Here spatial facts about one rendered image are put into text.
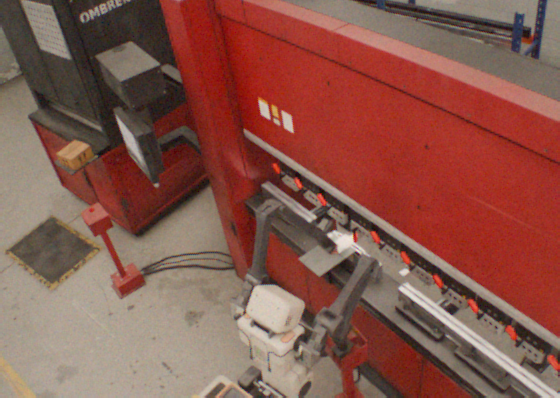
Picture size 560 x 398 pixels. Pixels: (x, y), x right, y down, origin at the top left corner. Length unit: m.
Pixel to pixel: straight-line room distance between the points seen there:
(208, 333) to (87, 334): 0.98
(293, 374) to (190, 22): 1.86
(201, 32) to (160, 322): 2.25
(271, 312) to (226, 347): 1.64
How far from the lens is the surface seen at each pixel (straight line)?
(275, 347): 2.41
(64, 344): 4.50
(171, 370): 4.00
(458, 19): 4.51
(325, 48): 2.33
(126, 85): 3.10
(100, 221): 4.07
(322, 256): 3.03
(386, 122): 2.25
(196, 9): 2.99
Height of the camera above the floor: 3.20
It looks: 40 degrees down
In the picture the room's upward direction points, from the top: 10 degrees counter-clockwise
